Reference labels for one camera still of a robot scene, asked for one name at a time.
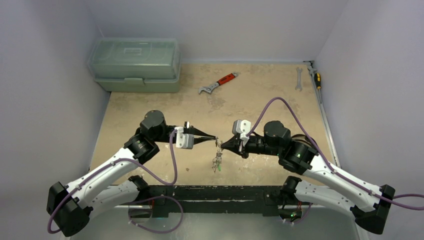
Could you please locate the large perforated metal keyring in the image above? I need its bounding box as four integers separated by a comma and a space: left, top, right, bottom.
212, 138, 223, 173

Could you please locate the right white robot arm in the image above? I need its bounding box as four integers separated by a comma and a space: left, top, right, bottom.
221, 119, 395, 235

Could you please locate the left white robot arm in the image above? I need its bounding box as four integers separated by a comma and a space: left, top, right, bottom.
46, 110, 216, 237

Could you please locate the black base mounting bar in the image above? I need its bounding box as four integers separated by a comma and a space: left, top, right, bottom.
117, 184, 312, 220

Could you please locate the green plastic toolbox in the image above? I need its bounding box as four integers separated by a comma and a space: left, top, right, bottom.
88, 37, 182, 93

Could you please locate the silver open end wrench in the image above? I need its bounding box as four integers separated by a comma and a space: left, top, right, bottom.
295, 67, 303, 92

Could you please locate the yellow black screwdriver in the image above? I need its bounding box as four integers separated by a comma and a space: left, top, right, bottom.
314, 72, 321, 91

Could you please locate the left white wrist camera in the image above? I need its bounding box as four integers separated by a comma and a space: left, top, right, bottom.
174, 121, 195, 149

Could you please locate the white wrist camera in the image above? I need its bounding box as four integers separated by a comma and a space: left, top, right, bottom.
174, 121, 195, 149
232, 119, 252, 145

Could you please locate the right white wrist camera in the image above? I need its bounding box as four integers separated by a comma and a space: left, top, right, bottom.
232, 119, 252, 145

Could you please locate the red handled adjustable wrench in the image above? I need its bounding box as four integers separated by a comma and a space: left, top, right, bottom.
198, 72, 239, 95

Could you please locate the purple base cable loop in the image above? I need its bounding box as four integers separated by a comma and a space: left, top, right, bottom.
128, 193, 185, 234

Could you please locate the aluminium frame rail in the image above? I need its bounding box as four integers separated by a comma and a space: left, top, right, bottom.
303, 60, 342, 169

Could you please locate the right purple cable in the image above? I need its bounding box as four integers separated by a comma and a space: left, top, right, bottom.
246, 96, 424, 211

